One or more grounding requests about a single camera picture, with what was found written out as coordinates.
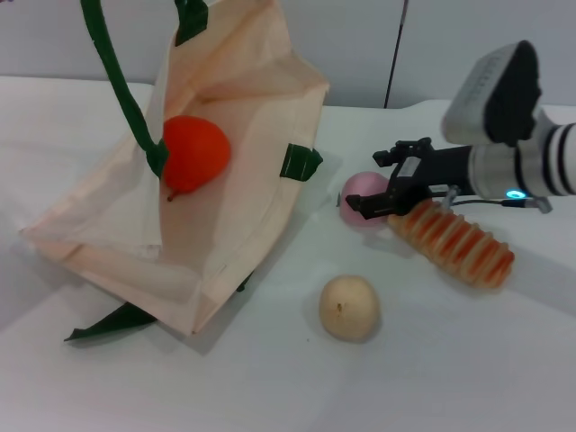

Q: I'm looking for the cream handbag with green handles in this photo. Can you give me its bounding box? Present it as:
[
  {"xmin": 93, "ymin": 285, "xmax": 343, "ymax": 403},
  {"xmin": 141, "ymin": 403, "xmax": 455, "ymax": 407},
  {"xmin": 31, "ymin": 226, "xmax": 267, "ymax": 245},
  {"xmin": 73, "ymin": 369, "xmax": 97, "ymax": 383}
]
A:
[{"xmin": 18, "ymin": 0, "xmax": 332, "ymax": 343}]

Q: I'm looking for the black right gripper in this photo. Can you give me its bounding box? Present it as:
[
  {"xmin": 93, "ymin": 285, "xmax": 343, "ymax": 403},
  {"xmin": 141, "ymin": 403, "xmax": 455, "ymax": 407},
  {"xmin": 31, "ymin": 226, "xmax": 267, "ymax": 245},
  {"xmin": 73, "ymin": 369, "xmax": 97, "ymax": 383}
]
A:
[{"xmin": 344, "ymin": 137, "xmax": 474, "ymax": 221}]

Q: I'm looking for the orange striped bread loaf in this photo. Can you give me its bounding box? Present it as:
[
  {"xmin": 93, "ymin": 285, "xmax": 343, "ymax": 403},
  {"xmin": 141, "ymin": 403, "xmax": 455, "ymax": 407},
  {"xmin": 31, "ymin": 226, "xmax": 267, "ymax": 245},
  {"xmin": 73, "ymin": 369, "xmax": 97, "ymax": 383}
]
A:
[{"xmin": 387, "ymin": 200, "xmax": 516, "ymax": 289}]

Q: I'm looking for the pink peach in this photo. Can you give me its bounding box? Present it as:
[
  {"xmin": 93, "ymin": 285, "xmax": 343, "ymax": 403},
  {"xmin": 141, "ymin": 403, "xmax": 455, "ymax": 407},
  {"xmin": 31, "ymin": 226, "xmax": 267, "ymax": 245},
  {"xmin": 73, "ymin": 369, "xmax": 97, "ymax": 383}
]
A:
[{"xmin": 337, "ymin": 171, "xmax": 393, "ymax": 230}]

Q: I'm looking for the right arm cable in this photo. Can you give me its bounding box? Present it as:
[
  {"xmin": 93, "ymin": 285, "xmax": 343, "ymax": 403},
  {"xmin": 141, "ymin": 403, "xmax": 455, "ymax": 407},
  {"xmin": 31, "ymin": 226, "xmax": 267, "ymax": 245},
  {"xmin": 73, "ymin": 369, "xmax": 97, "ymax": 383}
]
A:
[{"xmin": 439, "ymin": 184, "xmax": 554, "ymax": 215}]

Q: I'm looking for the orange red fruit with stem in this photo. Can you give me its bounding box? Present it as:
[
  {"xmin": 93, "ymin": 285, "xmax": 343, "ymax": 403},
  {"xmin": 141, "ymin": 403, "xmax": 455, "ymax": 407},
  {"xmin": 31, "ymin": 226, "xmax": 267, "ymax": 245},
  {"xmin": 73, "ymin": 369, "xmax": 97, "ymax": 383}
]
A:
[{"xmin": 161, "ymin": 114, "xmax": 232, "ymax": 203}]

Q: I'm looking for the beige round fruit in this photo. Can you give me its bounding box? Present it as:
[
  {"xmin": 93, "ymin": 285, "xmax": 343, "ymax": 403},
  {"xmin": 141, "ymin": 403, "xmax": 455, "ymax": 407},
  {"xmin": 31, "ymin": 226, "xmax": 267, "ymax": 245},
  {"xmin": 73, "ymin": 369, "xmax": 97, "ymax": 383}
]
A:
[{"xmin": 319, "ymin": 274, "xmax": 382, "ymax": 345}]

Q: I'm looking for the thin black cable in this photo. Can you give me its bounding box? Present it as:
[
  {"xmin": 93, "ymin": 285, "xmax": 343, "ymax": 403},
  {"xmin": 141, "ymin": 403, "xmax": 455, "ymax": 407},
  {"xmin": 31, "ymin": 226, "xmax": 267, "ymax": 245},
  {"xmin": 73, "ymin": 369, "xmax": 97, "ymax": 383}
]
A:
[{"xmin": 383, "ymin": 0, "xmax": 409, "ymax": 110}]

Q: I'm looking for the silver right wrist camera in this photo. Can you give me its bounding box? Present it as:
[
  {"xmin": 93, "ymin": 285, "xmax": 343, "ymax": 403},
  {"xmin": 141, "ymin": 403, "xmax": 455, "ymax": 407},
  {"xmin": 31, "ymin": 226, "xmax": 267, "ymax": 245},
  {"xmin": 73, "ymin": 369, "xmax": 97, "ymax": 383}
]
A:
[{"xmin": 440, "ymin": 40, "xmax": 544, "ymax": 149}]

